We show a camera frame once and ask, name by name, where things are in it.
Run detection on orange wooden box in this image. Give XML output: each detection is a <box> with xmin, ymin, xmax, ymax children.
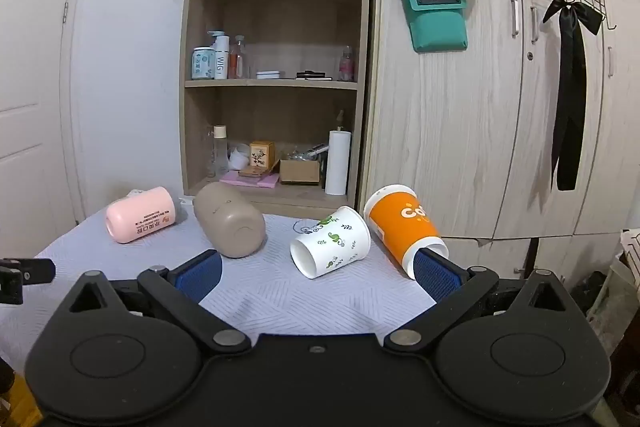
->
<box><xmin>250</xmin><ymin>141</ymin><xmax>276</xmax><ymax>171</ymax></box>

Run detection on wooden wardrobe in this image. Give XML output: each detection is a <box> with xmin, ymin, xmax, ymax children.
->
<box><xmin>361</xmin><ymin>0</ymin><xmax>639</xmax><ymax>282</ymax></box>

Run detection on white door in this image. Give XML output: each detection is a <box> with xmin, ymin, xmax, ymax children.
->
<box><xmin>1</xmin><ymin>0</ymin><xmax>76</xmax><ymax>257</ymax></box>

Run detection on white paper towel roll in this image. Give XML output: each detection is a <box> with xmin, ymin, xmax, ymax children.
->
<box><xmin>326</xmin><ymin>130</ymin><xmax>352</xmax><ymax>196</ymax></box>

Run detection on teal label jar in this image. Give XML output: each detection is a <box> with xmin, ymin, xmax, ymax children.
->
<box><xmin>191</xmin><ymin>46</ymin><xmax>215</xmax><ymax>80</ymax></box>

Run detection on wooden open shelf unit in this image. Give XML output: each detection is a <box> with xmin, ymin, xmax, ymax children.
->
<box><xmin>179</xmin><ymin>0</ymin><xmax>371</xmax><ymax>218</ymax></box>

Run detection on white cup green print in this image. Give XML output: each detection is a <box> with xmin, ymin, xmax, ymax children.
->
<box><xmin>290</xmin><ymin>206</ymin><xmax>372</xmax><ymax>280</ymax></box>

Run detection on pink cup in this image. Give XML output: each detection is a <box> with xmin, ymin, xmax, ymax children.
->
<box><xmin>105</xmin><ymin>186</ymin><xmax>176</xmax><ymax>244</ymax></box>

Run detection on teal Redmi pouch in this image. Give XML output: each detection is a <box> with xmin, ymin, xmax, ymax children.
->
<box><xmin>402</xmin><ymin>0</ymin><xmax>469</xmax><ymax>53</ymax></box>

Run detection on light grey table cloth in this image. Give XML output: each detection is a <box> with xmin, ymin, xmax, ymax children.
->
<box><xmin>1</xmin><ymin>205</ymin><xmax>434</xmax><ymax>372</ymax></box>

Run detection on beige cup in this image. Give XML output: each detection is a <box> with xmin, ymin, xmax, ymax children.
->
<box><xmin>193</xmin><ymin>182</ymin><xmax>266</xmax><ymax>259</ymax></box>

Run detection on pink small bottle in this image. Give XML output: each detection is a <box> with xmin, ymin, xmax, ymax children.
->
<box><xmin>338</xmin><ymin>46</ymin><xmax>355</xmax><ymax>81</ymax></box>

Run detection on small cardboard box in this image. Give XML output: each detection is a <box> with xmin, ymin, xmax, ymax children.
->
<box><xmin>280</xmin><ymin>159</ymin><xmax>320</xmax><ymax>184</ymax></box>

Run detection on white pump bottle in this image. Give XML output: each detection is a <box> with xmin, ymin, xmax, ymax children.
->
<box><xmin>208</xmin><ymin>30</ymin><xmax>230</xmax><ymax>80</ymax></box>

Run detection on pink flat package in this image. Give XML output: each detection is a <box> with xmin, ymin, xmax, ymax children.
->
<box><xmin>220</xmin><ymin>171</ymin><xmax>280</xmax><ymax>190</ymax></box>

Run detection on orange and white cup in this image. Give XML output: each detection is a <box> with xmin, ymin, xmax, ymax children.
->
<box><xmin>363</xmin><ymin>184</ymin><xmax>449</xmax><ymax>280</ymax></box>

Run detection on clear bottle beige cap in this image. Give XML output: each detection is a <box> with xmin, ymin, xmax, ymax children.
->
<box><xmin>213</xmin><ymin>124</ymin><xmax>229</xmax><ymax>179</ymax></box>

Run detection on clear reddish bottle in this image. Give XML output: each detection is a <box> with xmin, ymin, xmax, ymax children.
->
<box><xmin>229</xmin><ymin>35</ymin><xmax>246</xmax><ymax>79</ymax></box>

